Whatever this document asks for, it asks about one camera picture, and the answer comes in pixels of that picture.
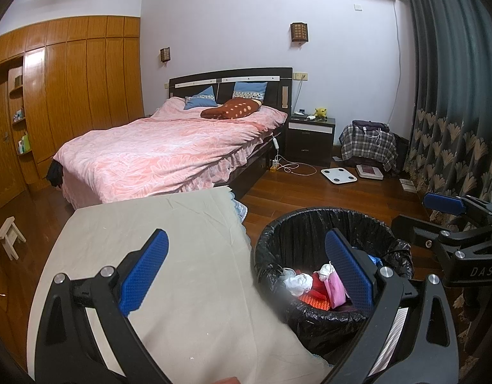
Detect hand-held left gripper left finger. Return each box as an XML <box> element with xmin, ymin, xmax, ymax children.
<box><xmin>36</xmin><ymin>228</ymin><xmax>170</xmax><ymax>384</ymax></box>

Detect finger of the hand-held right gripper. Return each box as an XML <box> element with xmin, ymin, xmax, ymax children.
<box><xmin>424</xmin><ymin>192</ymin><xmax>469</xmax><ymax>218</ymax></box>
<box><xmin>391</xmin><ymin>215</ymin><xmax>450</xmax><ymax>251</ymax></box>

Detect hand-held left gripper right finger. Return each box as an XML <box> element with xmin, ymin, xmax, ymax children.
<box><xmin>325</xmin><ymin>228</ymin><xmax>459</xmax><ymax>384</ymax></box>

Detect orange foam net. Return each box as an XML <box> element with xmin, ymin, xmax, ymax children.
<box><xmin>300</xmin><ymin>292</ymin><xmax>332</xmax><ymax>310</ymax></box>

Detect trash bin with black bag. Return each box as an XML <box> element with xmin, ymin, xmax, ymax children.
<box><xmin>254</xmin><ymin>207</ymin><xmax>415</xmax><ymax>369</ymax></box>

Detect red and white scale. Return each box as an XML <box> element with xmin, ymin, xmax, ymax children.
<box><xmin>357</xmin><ymin>164</ymin><xmax>384</xmax><ymax>179</ymax></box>

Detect white bathroom scale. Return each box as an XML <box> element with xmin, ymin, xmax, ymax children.
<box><xmin>321</xmin><ymin>167</ymin><xmax>358</xmax><ymax>185</ymax></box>

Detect plaid cloth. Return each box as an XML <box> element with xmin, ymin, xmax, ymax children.
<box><xmin>340</xmin><ymin>124</ymin><xmax>399</xmax><ymax>172</ymax></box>

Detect dark jacket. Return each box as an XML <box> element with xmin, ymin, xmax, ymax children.
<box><xmin>352</xmin><ymin>120</ymin><xmax>391</xmax><ymax>132</ymax></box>

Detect light blue quilted cover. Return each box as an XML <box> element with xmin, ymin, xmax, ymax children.
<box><xmin>226</xmin><ymin>186</ymin><xmax>250</xmax><ymax>244</ymax></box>

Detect dark patterned curtain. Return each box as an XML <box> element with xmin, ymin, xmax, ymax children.
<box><xmin>394</xmin><ymin>0</ymin><xmax>492</xmax><ymax>369</ymax></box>

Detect bed with pink cover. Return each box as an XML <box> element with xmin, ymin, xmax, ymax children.
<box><xmin>54</xmin><ymin>97</ymin><xmax>288</xmax><ymax>204</ymax></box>

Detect black cloth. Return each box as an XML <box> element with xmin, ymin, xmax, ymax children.
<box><xmin>47</xmin><ymin>160</ymin><xmax>64</xmax><ymax>188</ymax></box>

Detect dark nightstand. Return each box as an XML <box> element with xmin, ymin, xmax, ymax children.
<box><xmin>286</xmin><ymin>117</ymin><xmax>336</xmax><ymax>167</ymax></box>

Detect small wooden stool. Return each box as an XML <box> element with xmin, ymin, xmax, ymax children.
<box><xmin>0</xmin><ymin>217</ymin><xmax>26</xmax><ymax>260</ymax></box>

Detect blue pillow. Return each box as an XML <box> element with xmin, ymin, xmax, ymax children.
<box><xmin>184</xmin><ymin>86</ymin><xmax>215</xmax><ymax>109</ymax></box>
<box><xmin>233</xmin><ymin>82</ymin><xmax>268</xmax><ymax>100</ymax></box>

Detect brown dotted pillow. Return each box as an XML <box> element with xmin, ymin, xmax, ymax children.
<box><xmin>200</xmin><ymin>98</ymin><xmax>263</xmax><ymax>120</ymax></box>

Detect wooden wardrobe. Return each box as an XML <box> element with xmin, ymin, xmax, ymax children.
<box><xmin>0</xmin><ymin>15</ymin><xmax>144</xmax><ymax>212</ymax></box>

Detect dark wooden bed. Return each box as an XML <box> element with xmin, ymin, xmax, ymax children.
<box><xmin>168</xmin><ymin>67</ymin><xmax>293</xmax><ymax>204</ymax></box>

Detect white cable with controller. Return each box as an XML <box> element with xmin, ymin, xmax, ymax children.
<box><xmin>272</xmin><ymin>136</ymin><xmax>316</xmax><ymax>177</ymax></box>

